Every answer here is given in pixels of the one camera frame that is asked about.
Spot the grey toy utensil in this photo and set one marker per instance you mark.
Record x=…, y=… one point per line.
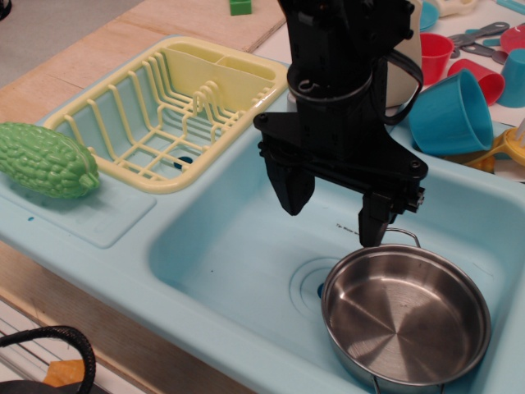
x=481, y=42

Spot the stainless steel pot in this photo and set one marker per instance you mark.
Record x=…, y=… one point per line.
x=402, y=319

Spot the orange tape piece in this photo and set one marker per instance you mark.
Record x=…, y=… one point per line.
x=64, y=372

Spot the red plastic cup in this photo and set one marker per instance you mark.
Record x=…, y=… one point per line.
x=436, y=52
x=491, y=83

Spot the green toy bitter melon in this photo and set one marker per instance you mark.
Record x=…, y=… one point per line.
x=46, y=161

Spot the green toy block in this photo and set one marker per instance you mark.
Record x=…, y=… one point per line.
x=240, y=7

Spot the large blue plastic cup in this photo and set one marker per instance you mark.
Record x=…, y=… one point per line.
x=452, y=117

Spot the cream detergent bottle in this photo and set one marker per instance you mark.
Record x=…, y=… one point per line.
x=400, y=85

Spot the blue plastic cup right edge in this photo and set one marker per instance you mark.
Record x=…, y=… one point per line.
x=513, y=74

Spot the pale yellow drying rack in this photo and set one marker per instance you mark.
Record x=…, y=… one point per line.
x=159, y=121

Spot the cream toy item top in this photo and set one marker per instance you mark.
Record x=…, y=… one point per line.
x=454, y=7

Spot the light blue toy sink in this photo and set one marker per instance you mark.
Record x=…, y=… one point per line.
x=212, y=288

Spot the blue plastic plate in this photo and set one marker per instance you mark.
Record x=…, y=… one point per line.
x=429, y=16

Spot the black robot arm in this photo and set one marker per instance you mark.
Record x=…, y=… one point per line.
x=341, y=52

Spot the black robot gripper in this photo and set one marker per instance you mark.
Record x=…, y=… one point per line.
x=338, y=134

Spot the grey toy faucet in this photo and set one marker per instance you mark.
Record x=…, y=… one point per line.
x=291, y=104

